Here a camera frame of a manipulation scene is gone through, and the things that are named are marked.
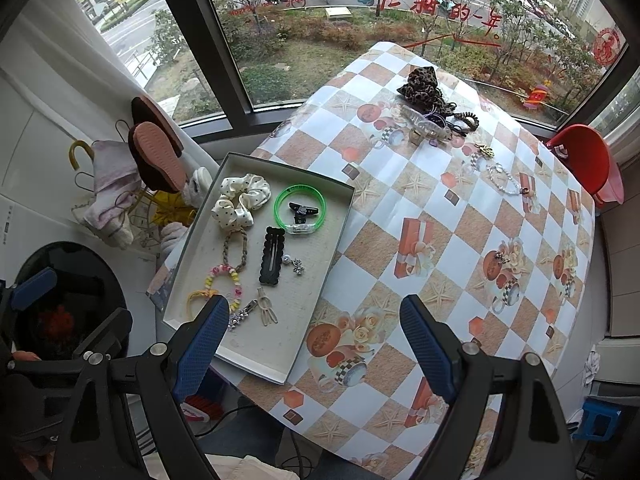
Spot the blue plastic stool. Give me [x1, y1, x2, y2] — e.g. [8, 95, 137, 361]
[575, 395, 624, 441]

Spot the dark window frame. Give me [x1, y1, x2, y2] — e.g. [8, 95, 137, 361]
[145, 0, 640, 147]

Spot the beige braided hair tie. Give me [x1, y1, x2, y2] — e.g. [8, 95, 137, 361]
[222, 227, 249, 274]

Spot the colourful bead bracelet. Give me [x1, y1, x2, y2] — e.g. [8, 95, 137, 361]
[206, 264, 243, 313]

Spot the pale pink cloth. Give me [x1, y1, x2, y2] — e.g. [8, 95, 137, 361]
[72, 140, 143, 248]

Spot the black hair claw clip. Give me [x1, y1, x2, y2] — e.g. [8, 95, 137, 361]
[288, 201, 321, 225]

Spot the white fluffy slipper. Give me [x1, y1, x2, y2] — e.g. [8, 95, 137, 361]
[160, 222, 191, 256]
[182, 167, 216, 206]

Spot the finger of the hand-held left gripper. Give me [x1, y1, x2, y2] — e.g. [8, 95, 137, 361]
[72, 307, 134, 361]
[10, 266, 59, 311]

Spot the black scalloped hair clip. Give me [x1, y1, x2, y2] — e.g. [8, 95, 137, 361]
[257, 226, 286, 287]

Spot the black cable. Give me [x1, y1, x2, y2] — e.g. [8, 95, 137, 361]
[200, 405, 312, 480]

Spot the yellow hair tie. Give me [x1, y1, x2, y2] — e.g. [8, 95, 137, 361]
[187, 287, 221, 319]

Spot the round red window sticker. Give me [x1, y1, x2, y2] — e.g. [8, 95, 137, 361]
[592, 27, 624, 66]

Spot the beige metal hair clip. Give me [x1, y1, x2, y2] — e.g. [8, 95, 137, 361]
[256, 287, 281, 329]

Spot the person's leg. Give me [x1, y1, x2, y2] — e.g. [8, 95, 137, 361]
[145, 454, 326, 480]

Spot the shallow grey cardboard box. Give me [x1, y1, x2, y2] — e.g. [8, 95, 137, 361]
[162, 152, 356, 386]

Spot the white appliance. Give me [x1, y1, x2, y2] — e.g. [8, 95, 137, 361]
[0, 190, 162, 311]

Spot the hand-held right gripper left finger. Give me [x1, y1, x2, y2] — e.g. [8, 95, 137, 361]
[52, 294, 231, 480]

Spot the clear bead bracelet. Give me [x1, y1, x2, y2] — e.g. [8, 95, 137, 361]
[487, 162, 521, 195]

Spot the white rag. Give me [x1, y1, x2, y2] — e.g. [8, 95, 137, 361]
[582, 345, 604, 386]

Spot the red plastic chair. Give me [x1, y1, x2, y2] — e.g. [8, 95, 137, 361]
[545, 124, 626, 206]

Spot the leopard print scrunchie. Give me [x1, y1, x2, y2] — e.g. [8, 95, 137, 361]
[397, 66, 443, 111]

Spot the large clear hair clip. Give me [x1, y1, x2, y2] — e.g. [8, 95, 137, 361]
[400, 105, 453, 139]

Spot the pair of brown slippers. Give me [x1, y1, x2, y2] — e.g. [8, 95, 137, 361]
[127, 122, 186, 193]

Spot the yellow curved hook handle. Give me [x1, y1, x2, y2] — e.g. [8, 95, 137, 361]
[69, 140, 96, 172]

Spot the black hair tie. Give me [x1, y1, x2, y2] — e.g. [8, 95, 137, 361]
[440, 117, 472, 137]

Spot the silver chain hair clip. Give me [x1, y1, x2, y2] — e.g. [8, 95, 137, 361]
[227, 299, 260, 333]

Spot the white polka dot scrunchie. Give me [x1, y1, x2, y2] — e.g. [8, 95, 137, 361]
[210, 172, 272, 230]

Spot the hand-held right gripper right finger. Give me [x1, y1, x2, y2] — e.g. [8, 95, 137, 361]
[399, 294, 578, 480]

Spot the green translucent bangle bracelet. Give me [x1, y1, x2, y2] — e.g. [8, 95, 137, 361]
[273, 183, 328, 236]

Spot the brown spiral hair tie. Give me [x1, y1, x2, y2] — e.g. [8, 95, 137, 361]
[447, 107, 480, 133]

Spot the brown slipper with pink sole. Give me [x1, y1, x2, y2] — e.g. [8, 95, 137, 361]
[131, 96, 183, 158]

